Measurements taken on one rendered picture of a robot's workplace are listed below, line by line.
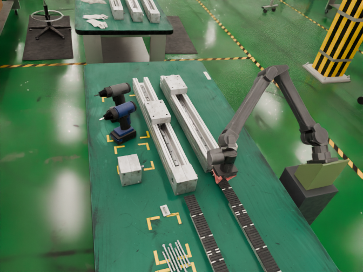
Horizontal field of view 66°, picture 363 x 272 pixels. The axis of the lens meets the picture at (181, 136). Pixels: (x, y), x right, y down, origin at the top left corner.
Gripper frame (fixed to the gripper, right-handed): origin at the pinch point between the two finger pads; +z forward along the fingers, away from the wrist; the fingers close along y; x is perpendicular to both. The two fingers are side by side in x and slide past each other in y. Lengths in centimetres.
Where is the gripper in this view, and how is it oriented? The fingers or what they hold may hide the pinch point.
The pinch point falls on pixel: (221, 180)
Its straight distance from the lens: 136.8
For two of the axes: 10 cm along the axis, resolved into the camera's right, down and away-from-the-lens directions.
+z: -1.1, 7.4, 6.7
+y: -9.3, 1.6, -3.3
